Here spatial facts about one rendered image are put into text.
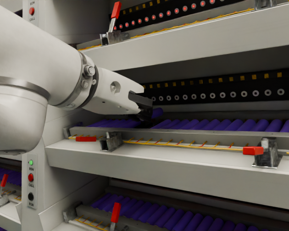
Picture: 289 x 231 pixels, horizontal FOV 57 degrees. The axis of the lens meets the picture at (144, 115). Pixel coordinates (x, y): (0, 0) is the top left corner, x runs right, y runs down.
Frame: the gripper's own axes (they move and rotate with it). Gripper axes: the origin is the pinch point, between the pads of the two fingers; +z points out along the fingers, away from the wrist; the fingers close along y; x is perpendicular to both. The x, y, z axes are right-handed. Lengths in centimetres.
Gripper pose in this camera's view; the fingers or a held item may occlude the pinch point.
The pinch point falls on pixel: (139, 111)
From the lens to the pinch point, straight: 51.0
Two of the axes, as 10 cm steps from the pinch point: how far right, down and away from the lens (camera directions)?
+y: -8.1, 0.1, 5.8
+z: 5.6, 2.5, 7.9
